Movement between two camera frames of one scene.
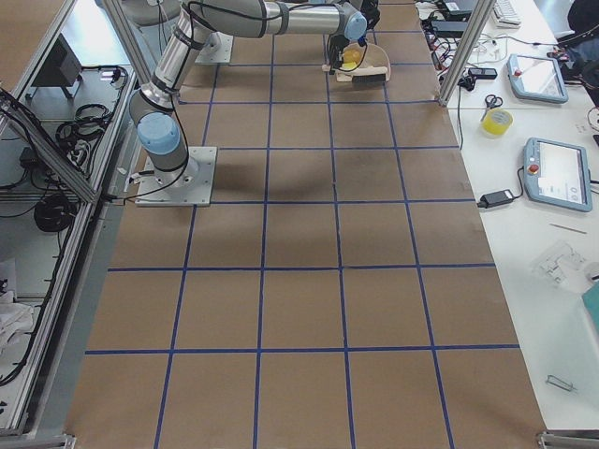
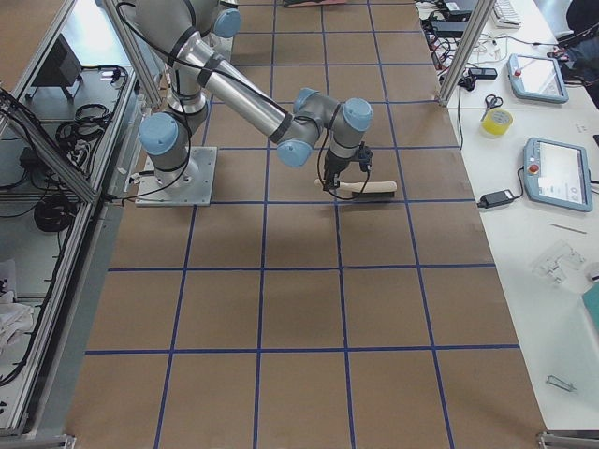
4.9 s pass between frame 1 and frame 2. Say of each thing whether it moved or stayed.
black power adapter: stayed
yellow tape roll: stayed
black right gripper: moved
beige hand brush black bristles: moved
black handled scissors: stayed
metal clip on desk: stayed
